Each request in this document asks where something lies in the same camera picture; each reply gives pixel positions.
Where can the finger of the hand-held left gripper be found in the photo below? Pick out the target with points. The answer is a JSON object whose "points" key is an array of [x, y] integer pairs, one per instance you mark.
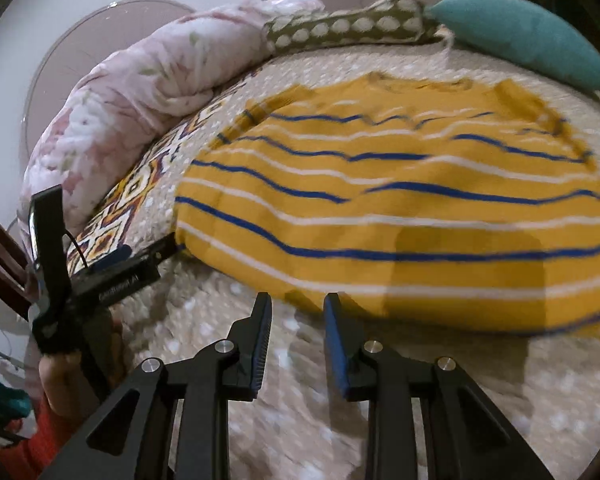
{"points": [[145, 254]]}

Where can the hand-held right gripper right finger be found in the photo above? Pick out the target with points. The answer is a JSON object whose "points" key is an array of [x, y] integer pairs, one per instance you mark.
{"points": [[336, 350]]}

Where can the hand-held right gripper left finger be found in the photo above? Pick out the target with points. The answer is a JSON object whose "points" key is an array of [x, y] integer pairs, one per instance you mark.
{"points": [[260, 350]]}

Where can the yellow striped shirt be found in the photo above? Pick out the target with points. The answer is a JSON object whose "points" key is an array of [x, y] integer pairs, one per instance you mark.
{"points": [[380, 220]]}

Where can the person's left hand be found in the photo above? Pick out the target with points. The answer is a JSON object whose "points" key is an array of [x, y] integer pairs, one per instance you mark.
{"points": [[65, 385]]}

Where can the teal cloth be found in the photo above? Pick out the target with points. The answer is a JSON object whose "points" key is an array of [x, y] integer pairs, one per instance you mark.
{"points": [[2, 402]]}

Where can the pink floral quilt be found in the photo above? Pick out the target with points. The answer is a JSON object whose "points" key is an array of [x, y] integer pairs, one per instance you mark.
{"points": [[130, 95]]}

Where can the round pale headboard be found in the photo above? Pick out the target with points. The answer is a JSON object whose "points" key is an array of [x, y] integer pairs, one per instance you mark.
{"points": [[80, 45]]}

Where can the olive spotted pillow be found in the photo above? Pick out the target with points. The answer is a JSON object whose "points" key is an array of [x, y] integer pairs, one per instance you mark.
{"points": [[345, 25]]}

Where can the teal pillow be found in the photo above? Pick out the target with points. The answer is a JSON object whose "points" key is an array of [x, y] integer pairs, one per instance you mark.
{"points": [[520, 35]]}

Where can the dark wooden bed frame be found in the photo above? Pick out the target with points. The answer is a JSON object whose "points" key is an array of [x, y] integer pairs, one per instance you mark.
{"points": [[0, 255]]}

